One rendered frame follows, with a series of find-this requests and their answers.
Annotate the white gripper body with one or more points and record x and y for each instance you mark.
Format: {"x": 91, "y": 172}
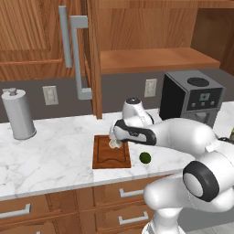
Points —
{"x": 112, "y": 132}

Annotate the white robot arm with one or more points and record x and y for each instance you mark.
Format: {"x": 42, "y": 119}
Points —
{"x": 182, "y": 137}

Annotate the pale garlic bulb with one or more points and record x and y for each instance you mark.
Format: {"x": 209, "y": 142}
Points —
{"x": 116, "y": 144}

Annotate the brown wooden cutting board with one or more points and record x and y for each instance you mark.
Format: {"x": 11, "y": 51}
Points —
{"x": 106, "y": 158}

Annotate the green lime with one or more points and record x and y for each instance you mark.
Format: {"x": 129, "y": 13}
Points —
{"x": 145, "y": 157}

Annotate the wooden cabinet door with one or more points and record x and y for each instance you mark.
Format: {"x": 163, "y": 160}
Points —
{"x": 95, "y": 61}
{"x": 229, "y": 55}
{"x": 30, "y": 36}

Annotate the olive condiment bottle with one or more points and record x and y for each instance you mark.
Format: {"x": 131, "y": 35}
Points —
{"x": 232, "y": 134}

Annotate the wooden drawer front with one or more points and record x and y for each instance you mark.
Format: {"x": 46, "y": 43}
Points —
{"x": 109, "y": 192}
{"x": 18, "y": 207}
{"x": 106, "y": 218}

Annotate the black and grey coffee machine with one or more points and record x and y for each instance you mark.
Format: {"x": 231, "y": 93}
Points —
{"x": 186, "y": 91}

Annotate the grey paper towel holder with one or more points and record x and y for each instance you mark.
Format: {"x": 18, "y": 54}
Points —
{"x": 19, "y": 115}

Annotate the white wall outlet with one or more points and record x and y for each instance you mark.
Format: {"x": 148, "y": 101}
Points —
{"x": 50, "y": 95}
{"x": 150, "y": 87}

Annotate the wooden wall cabinet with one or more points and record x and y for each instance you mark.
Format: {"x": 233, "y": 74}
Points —
{"x": 152, "y": 59}

